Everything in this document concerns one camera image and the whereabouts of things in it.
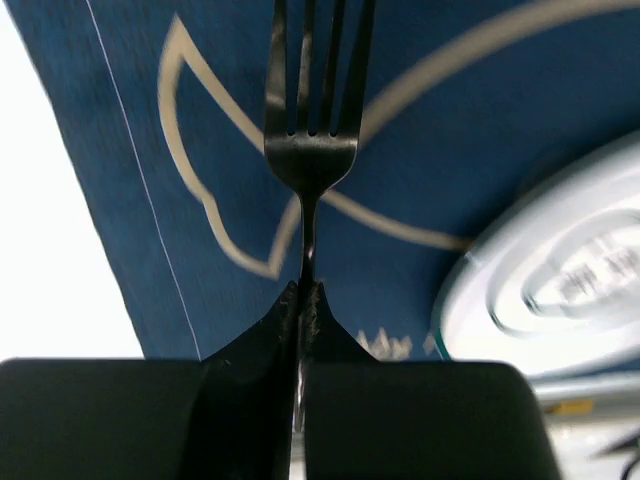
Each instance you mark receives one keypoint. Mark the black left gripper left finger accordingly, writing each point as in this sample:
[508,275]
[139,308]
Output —
[226,417]

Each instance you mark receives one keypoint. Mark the white round plate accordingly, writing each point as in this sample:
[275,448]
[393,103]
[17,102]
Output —
[552,286]

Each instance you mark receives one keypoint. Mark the black fork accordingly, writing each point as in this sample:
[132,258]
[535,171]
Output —
[318,152]

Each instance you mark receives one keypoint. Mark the navy fish placemat cloth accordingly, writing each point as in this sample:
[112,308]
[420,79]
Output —
[160,105]

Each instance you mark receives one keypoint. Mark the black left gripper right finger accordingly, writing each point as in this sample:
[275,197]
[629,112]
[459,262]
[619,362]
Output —
[367,419]

